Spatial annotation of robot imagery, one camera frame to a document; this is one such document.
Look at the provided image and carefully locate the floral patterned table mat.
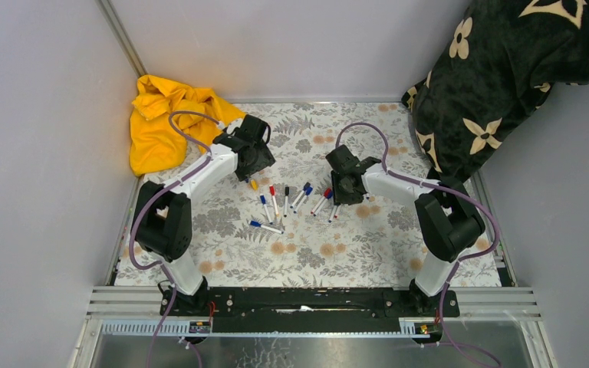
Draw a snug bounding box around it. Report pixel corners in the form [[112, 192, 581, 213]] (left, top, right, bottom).
[[114, 102, 502, 288]]

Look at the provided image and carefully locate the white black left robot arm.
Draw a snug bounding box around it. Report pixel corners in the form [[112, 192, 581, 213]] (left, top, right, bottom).
[[129, 115, 275, 315]]

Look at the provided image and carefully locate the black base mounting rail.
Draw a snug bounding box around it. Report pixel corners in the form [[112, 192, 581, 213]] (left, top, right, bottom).
[[160, 286, 460, 334]]

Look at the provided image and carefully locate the blue marker black eraser cap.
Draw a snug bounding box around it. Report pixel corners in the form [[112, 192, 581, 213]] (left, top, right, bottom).
[[291, 182, 311, 209]]

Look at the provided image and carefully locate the aluminium frame rail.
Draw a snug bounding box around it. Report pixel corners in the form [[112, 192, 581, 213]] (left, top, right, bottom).
[[71, 284, 556, 367]]

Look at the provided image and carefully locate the red cap marker left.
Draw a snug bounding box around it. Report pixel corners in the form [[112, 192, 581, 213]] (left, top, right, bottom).
[[268, 185, 280, 218]]

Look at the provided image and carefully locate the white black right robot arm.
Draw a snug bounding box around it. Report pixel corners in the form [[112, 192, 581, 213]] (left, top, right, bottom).
[[326, 145, 485, 316]]

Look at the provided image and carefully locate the yellow crumpled cloth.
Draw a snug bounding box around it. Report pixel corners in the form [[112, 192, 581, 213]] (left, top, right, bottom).
[[129, 74, 245, 176]]

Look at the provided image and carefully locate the black floral blanket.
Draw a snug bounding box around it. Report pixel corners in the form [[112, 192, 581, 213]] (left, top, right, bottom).
[[401, 1, 589, 181]]

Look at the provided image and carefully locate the blue cap marker lying crosswise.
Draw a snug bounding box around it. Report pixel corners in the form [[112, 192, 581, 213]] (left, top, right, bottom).
[[249, 220, 285, 234]]

